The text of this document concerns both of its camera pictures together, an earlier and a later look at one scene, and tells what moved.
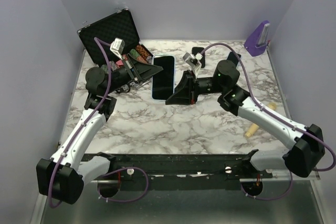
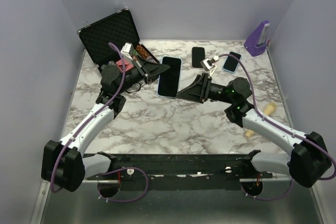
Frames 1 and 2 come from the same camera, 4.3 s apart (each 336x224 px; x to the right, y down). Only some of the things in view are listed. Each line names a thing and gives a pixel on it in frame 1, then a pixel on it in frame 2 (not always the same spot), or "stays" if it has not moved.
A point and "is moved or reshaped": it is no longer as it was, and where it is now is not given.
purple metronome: x=256 y=43 stays
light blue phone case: x=174 y=74 → x=169 y=81
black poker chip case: x=118 y=25 stays
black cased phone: x=196 y=50 stays
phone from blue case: x=163 y=82 is moved or reshaped
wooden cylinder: x=253 y=127 stays
